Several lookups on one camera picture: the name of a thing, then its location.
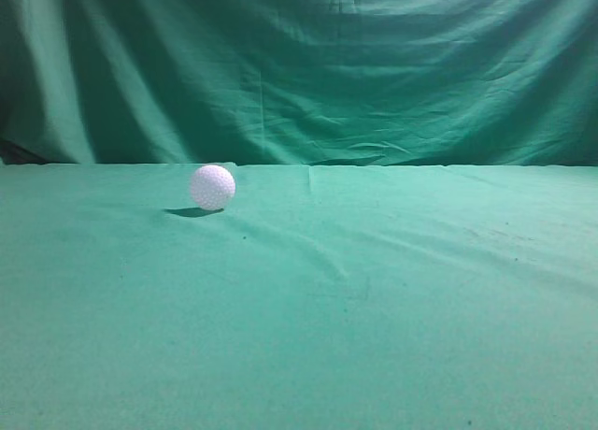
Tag white dimpled golf ball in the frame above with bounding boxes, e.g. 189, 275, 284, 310
190, 165, 236, 211

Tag green table cloth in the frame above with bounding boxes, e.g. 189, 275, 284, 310
1, 165, 597, 429

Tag green backdrop curtain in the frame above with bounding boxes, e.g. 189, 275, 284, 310
1, 0, 597, 165

